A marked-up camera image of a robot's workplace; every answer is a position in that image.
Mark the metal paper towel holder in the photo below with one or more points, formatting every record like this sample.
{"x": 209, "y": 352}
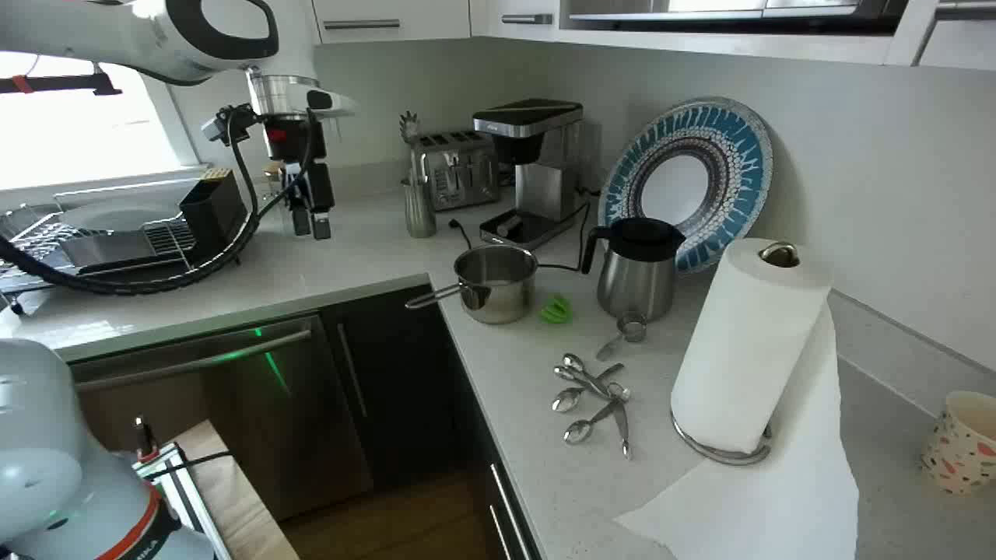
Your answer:
{"x": 716, "y": 450}

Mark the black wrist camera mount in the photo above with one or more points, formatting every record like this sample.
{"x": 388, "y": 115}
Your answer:
{"x": 230, "y": 122}

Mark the toaster oven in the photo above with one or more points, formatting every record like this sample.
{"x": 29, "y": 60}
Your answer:
{"x": 114, "y": 222}

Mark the over-counter microwave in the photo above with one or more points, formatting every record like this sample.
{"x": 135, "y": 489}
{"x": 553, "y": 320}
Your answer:
{"x": 736, "y": 13}

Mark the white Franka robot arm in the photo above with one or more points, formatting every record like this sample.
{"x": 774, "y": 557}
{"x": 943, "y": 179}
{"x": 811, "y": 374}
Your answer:
{"x": 158, "y": 36}

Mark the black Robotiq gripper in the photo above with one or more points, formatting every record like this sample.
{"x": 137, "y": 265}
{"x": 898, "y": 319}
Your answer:
{"x": 307, "y": 179}

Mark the white paper towel roll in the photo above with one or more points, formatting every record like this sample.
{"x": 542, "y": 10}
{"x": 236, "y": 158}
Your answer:
{"x": 751, "y": 361}

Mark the dotted paper cup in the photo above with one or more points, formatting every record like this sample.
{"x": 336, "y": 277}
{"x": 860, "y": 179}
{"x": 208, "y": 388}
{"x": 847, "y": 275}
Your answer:
{"x": 964, "y": 442}

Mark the steel dishwasher front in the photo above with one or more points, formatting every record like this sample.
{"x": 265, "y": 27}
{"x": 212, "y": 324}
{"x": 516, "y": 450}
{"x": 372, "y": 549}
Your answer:
{"x": 250, "y": 414}

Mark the small green plastic object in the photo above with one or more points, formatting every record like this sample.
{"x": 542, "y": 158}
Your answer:
{"x": 555, "y": 309}

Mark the steel cocktail mixer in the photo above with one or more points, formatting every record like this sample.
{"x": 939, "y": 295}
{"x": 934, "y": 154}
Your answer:
{"x": 418, "y": 207}

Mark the steel black coffee maker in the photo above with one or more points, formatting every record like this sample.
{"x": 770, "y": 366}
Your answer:
{"x": 540, "y": 156}

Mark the steel measuring spoon set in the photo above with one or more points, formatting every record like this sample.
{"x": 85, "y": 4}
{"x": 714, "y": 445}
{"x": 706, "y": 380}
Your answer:
{"x": 593, "y": 399}

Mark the wooden board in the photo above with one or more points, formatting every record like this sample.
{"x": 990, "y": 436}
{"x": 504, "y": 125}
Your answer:
{"x": 236, "y": 499}

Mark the stainless steel toaster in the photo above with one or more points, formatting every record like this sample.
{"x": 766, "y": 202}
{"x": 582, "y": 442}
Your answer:
{"x": 456, "y": 166}

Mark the steel carafe with black lid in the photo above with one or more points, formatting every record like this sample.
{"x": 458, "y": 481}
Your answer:
{"x": 637, "y": 275}

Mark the dark lower cabinet door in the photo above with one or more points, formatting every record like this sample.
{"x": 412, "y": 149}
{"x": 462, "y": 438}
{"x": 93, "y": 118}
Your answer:
{"x": 399, "y": 382}

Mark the pale wooden chopstick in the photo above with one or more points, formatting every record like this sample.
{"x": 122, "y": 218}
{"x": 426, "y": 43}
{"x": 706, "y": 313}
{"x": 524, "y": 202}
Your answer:
{"x": 406, "y": 143}
{"x": 414, "y": 143}

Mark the blue patterned decorative plate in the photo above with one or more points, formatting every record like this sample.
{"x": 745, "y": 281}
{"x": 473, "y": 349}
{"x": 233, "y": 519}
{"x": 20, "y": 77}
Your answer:
{"x": 738, "y": 156}

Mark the white upper cabinet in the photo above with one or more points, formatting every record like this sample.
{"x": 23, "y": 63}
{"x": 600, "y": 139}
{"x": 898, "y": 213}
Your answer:
{"x": 391, "y": 21}

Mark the single steel measuring spoon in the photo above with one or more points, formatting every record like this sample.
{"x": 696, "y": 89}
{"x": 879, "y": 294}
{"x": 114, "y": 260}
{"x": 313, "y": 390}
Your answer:
{"x": 628, "y": 330}

